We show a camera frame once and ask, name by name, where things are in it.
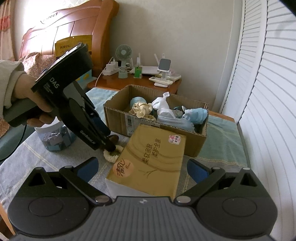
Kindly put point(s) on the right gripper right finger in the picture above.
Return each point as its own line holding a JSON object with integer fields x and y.
{"x": 205, "y": 179}

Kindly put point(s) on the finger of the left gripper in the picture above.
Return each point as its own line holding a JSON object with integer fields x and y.
{"x": 99, "y": 128}
{"x": 109, "y": 146}

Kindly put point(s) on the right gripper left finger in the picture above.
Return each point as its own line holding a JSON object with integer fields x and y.
{"x": 79, "y": 177}

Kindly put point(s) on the brown scrunchie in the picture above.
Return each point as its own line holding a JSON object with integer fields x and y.
{"x": 113, "y": 138}

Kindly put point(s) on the cream cloth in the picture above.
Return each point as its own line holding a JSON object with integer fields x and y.
{"x": 142, "y": 110}

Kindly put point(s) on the blue cap plush toy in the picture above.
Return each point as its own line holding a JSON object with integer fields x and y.
{"x": 136, "y": 100}

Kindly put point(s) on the blue face mask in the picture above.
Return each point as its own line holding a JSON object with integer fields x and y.
{"x": 177, "y": 123}
{"x": 195, "y": 116}

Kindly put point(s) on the white cloth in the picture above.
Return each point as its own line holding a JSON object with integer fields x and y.
{"x": 161, "y": 106}

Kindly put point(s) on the beige bamboo print pouch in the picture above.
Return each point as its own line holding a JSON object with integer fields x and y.
{"x": 178, "y": 111}

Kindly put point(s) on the person's left forearm sleeve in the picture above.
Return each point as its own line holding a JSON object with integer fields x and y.
{"x": 10, "y": 72}

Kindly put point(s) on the person's left hand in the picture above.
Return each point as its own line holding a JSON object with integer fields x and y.
{"x": 34, "y": 107}

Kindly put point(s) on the teal towel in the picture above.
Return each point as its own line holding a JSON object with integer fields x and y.
{"x": 216, "y": 140}

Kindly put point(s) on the clear jar white lid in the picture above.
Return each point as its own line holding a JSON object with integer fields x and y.
{"x": 55, "y": 136}

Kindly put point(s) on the gold tissue pack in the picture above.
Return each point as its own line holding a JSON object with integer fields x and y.
{"x": 149, "y": 165}

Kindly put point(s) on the wooden nightstand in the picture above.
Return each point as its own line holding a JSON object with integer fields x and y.
{"x": 112, "y": 82}

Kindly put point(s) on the white power strip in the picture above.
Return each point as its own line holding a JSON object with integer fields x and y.
{"x": 111, "y": 68}

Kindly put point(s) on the green bottle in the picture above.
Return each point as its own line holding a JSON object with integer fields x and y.
{"x": 138, "y": 68}

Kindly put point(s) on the small green desk fan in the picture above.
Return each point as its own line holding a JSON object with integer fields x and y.
{"x": 123, "y": 53}

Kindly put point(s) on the white router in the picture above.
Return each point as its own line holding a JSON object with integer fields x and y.
{"x": 151, "y": 70}

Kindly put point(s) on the white remote control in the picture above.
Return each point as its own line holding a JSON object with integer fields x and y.
{"x": 161, "y": 82}

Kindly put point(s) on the wooden headboard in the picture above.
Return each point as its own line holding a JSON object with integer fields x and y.
{"x": 91, "y": 18}

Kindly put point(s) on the white phone stand screen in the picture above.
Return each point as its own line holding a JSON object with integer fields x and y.
{"x": 164, "y": 69}

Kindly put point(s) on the white louvered door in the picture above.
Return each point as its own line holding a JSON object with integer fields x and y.
{"x": 261, "y": 99}

